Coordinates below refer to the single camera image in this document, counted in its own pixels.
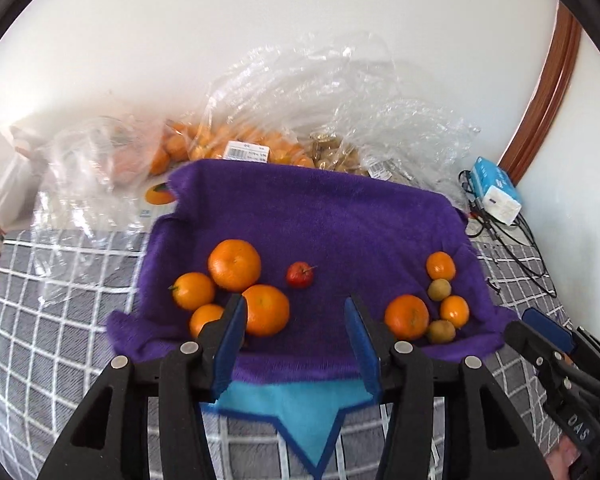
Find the small kumquat orange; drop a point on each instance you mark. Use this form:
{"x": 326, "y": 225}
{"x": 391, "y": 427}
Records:
{"x": 440, "y": 266}

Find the oval smooth orange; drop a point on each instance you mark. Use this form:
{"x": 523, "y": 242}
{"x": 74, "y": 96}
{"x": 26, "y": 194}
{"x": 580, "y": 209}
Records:
{"x": 205, "y": 314}

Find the white plastic bag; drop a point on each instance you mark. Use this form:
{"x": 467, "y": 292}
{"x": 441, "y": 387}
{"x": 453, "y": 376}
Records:
{"x": 19, "y": 175}

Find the round orange with stem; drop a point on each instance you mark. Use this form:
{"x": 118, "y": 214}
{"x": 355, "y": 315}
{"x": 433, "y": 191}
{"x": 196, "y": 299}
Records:
{"x": 192, "y": 290}

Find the large clear plastic bag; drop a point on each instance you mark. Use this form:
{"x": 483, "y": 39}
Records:
{"x": 336, "y": 105}

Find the purple towel tray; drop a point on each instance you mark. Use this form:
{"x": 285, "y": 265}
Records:
{"x": 363, "y": 237}

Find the large textured mandarin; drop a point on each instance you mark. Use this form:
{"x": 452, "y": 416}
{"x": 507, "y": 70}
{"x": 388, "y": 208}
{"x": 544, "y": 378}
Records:
{"x": 234, "y": 265}

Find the person's right hand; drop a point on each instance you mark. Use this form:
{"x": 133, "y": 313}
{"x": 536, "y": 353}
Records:
{"x": 561, "y": 458}

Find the blue white tissue pack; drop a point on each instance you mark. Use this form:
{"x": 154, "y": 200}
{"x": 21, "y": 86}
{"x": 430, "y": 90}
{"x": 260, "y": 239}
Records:
{"x": 495, "y": 192}

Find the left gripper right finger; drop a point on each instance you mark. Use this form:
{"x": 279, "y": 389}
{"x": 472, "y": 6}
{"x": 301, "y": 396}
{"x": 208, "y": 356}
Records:
{"x": 484, "y": 436}

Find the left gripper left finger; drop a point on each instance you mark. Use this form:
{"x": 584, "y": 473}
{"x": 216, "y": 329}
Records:
{"x": 107, "y": 435}

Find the clear bag left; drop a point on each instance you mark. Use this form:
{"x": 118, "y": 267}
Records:
{"x": 88, "y": 212}

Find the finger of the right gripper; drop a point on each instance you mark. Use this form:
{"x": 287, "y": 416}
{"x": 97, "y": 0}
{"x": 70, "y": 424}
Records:
{"x": 547, "y": 327}
{"x": 535, "y": 349}

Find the brown door frame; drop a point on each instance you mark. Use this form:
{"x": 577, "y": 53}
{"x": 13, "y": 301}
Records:
{"x": 547, "y": 97}

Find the yellow-green small fruit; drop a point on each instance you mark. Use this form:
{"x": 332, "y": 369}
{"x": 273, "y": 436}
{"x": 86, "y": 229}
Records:
{"x": 439, "y": 289}

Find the medium orange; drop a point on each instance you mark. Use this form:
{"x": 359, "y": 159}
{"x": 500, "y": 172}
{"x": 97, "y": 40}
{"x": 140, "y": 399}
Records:
{"x": 407, "y": 317}

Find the grey checked tablecloth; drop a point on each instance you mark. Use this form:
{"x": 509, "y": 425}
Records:
{"x": 50, "y": 355}

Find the small red fruit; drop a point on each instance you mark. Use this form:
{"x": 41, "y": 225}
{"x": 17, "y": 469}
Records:
{"x": 300, "y": 275}

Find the large round orange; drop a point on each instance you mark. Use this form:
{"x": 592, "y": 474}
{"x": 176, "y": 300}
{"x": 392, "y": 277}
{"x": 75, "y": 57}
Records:
{"x": 268, "y": 310}

